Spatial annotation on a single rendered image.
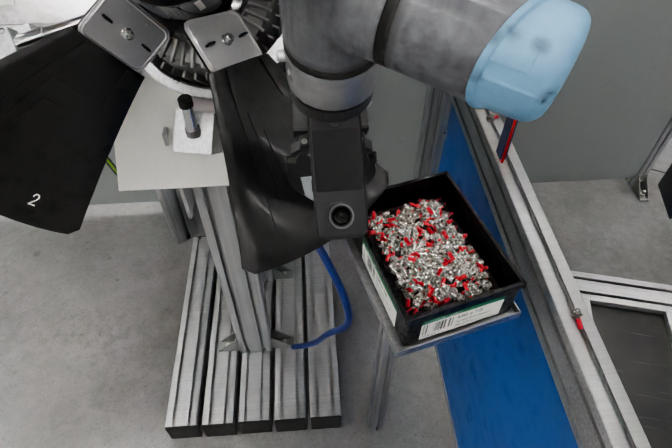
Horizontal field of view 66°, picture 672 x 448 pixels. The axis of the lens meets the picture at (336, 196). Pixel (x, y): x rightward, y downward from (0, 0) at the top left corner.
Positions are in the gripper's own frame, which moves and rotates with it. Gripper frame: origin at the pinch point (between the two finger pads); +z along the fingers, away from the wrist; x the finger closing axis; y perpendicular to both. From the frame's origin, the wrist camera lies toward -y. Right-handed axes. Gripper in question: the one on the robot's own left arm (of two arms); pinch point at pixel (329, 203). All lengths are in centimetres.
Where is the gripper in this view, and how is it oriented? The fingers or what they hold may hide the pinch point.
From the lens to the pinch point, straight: 59.6
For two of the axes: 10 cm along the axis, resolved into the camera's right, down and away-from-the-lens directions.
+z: -0.3, 4.4, 9.0
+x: -10.0, 0.5, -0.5
